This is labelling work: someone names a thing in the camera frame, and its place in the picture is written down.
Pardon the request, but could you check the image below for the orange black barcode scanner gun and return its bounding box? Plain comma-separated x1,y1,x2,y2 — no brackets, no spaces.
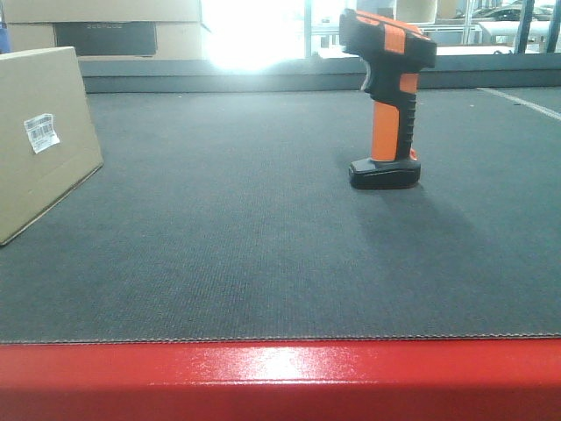
339,9,437,189

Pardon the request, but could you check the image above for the brown cardboard package box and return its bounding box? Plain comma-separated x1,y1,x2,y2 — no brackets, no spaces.
1,46,103,245

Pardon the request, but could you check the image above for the white barcode label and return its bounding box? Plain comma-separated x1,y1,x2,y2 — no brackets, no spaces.
24,113,60,154

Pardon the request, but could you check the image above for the red metal table edge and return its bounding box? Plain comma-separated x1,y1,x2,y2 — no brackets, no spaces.
1,339,560,420

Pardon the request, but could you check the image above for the stacked cardboard boxes background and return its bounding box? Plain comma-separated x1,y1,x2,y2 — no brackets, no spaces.
1,0,209,61

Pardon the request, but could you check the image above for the dark conveyor rear rail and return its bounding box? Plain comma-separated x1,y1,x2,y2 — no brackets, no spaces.
79,53,560,94

